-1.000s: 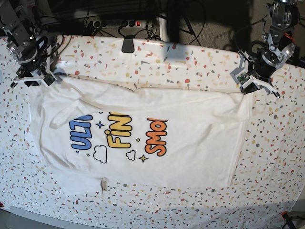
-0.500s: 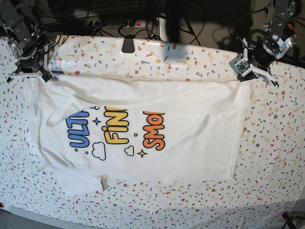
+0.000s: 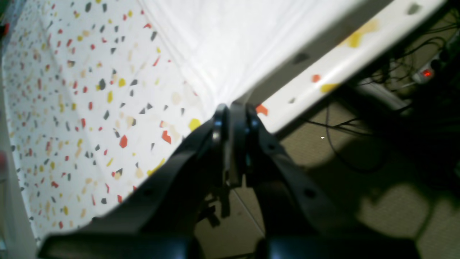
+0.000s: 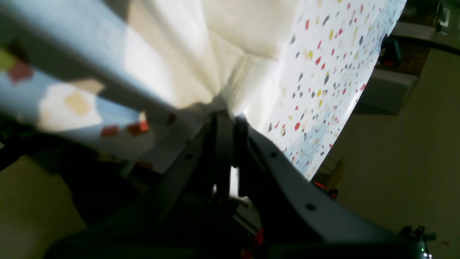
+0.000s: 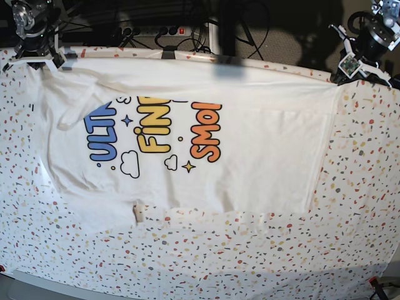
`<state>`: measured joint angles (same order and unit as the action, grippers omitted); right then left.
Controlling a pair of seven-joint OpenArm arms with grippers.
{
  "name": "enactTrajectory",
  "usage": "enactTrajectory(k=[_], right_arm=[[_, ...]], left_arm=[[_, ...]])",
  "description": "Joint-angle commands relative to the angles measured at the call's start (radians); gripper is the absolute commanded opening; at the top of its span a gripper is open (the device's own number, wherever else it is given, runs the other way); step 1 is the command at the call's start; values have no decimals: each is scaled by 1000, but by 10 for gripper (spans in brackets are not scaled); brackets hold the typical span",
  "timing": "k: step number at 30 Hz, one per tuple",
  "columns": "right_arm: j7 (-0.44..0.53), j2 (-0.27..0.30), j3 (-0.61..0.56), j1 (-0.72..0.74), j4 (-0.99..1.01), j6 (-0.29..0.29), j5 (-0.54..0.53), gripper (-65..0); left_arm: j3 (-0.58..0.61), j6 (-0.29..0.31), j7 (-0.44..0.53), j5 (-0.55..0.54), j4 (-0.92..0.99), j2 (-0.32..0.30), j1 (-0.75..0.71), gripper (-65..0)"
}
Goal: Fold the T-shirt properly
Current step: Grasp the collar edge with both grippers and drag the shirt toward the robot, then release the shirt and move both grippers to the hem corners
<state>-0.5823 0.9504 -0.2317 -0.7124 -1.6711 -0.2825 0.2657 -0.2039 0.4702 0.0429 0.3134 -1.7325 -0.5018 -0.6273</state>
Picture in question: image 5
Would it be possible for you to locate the white printed T-shirt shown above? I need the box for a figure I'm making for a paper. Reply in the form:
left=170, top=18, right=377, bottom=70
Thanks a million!
left=27, top=58, right=340, bottom=232

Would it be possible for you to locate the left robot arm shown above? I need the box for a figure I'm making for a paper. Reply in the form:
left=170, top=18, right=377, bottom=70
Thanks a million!
left=329, top=1, right=399, bottom=89

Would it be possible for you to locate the red clamp at corner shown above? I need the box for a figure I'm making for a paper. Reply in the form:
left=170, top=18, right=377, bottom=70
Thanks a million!
left=369, top=276, right=381, bottom=290

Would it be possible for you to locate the black table clamp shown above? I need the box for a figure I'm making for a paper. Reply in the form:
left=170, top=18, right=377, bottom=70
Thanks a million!
left=161, top=46, right=177, bottom=59

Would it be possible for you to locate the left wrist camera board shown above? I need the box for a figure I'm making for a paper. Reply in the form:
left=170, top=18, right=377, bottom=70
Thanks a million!
left=339, top=56, right=361, bottom=79

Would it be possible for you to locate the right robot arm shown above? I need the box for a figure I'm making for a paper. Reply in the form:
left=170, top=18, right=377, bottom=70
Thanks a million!
left=1, top=1, right=71, bottom=73

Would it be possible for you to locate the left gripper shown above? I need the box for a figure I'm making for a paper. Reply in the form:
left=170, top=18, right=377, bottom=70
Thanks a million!
left=329, top=12, right=394, bottom=88

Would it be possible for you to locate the white power strip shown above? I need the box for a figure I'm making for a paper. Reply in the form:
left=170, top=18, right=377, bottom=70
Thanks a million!
left=121, top=26, right=193, bottom=37

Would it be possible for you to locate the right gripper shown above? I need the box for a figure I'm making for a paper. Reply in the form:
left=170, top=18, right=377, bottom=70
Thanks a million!
left=1, top=27, right=78, bottom=73

